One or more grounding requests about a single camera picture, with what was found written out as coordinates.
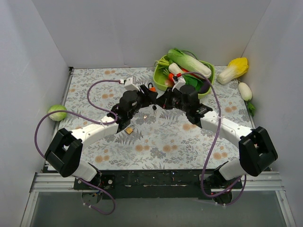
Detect orange black padlock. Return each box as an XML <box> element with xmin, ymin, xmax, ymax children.
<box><xmin>148</xmin><ymin>83</ymin><xmax>156</xmax><ymax>92</ymax></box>

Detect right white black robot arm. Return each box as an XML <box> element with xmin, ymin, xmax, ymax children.
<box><xmin>156</xmin><ymin>85</ymin><xmax>278</xmax><ymax>188</ymax></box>

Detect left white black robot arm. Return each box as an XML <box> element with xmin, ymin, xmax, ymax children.
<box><xmin>45</xmin><ymin>85</ymin><xmax>158</xmax><ymax>189</ymax></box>

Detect green plastic tray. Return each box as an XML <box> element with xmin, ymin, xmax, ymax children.
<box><xmin>153</xmin><ymin>55</ymin><xmax>215</xmax><ymax>99</ymax></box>

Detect toy orange carrot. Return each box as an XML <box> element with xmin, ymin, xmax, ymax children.
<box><xmin>169</xmin><ymin>73</ymin><xmax>174</xmax><ymax>81</ymax></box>

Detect toy green leafy vegetable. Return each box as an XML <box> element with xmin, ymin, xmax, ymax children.
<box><xmin>183</xmin><ymin>74</ymin><xmax>204</xmax><ymax>90</ymax></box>

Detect brass padlock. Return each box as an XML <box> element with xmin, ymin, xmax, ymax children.
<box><xmin>125</xmin><ymin>127</ymin><xmax>133</xmax><ymax>134</ymax></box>

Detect toy purple eggplant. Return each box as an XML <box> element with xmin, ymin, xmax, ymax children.
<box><xmin>199</xmin><ymin>80</ymin><xmax>210</xmax><ymax>94</ymax></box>

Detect floral table mat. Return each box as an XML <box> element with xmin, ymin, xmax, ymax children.
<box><xmin>48</xmin><ymin>65</ymin><xmax>258</xmax><ymax>170</ymax></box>

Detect large toy napa cabbage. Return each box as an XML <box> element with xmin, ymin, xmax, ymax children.
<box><xmin>167</xmin><ymin>48</ymin><xmax>212</xmax><ymax>78</ymax></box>

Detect toy yellow-leaf cabbage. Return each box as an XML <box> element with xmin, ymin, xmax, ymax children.
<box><xmin>217</xmin><ymin>57</ymin><xmax>249</xmax><ymax>85</ymax></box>

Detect toy white radish on table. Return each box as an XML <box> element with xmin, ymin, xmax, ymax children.
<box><xmin>238</xmin><ymin>82</ymin><xmax>256</xmax><ymax>116</ymax></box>

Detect toy round green cabbage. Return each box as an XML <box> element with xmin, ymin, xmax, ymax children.
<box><xmin>47</xmin><ymin>105</ymin><xmax>67</xmax><ymax>122</ymax></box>

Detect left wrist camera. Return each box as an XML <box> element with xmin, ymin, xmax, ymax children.
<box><xmin>119</xmin><ymin>77</ymin><xmax>140</xmax><ymax>91</ymax></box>

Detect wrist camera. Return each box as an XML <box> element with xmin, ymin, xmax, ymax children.
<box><xmin>172</xmin><ymin>73</ymin><xmax>186</xmax><ymax>91</ymax></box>
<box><xmin>119</xmin><ymin>77</ymin><xmax>140</xmax><ymax>91</ymax></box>

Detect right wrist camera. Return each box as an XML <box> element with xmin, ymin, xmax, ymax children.
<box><xmin>172</xmin><ymin>73</ymin><xmax>186</xmax><ymax>91</ymax></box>

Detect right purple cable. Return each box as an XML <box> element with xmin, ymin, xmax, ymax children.
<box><xmin>179</xmin><ymin>71</ymin><xmax>247</xmax><ymax>206</ymax></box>

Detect purple cable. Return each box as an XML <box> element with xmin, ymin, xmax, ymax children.
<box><xmin>34</xmin><ymin>79</ymin><xmax>125</xmax><ymax>215</ymax></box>
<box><xmin>179</xmin><ymin>71</ymin><xmax>247</xmax><ymax>206</ymax></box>

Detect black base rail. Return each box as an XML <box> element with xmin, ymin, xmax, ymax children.
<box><xmin>73</xmin><ymin>169</ymin><xmax>237</xmax><ymax>200</ymax></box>

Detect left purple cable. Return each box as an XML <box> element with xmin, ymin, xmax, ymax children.
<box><xmin>34</xmin><ymin>79</ymin><xmax>125</xmax><ymax>215</ymax></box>

